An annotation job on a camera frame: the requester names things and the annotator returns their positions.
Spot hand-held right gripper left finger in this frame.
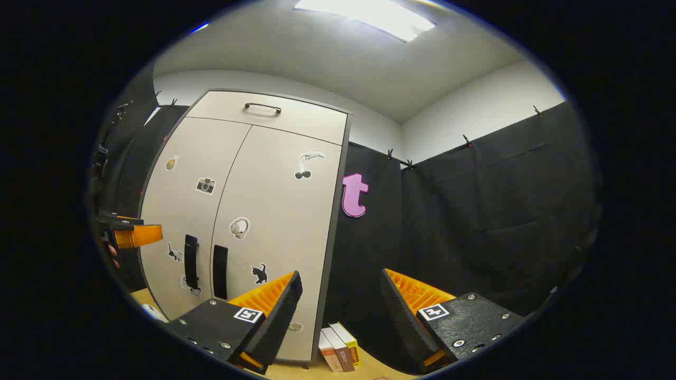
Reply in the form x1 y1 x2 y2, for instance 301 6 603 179
166 270 303 375

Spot row of black backdrop clips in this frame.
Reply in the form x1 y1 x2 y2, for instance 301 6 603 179
154 90 544 170

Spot large ceiling light panel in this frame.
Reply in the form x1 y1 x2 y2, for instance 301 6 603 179
294 0 437 43

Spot black backdrop cloth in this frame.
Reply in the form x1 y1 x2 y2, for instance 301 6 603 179
92 66 600 370

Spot white double-door shoe cabinet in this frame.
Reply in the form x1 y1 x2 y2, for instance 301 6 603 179
138 89 353 365

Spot yellow book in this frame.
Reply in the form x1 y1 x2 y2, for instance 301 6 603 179
330 322 363 367

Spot brown book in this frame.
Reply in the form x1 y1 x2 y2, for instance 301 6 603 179
322 327 355 372

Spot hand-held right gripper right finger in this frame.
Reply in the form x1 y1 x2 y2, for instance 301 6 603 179
380 268 529 374

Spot black door handle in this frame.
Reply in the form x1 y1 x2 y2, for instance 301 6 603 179
184 234 200 290
212 244 229 300

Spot white and red book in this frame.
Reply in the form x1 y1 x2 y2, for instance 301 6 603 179
318 330 344 373

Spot white door with camera sticker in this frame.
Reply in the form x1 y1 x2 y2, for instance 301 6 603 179
140 117 251 320

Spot white door with cherry sticker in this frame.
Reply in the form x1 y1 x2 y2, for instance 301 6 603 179
211 126 343 362

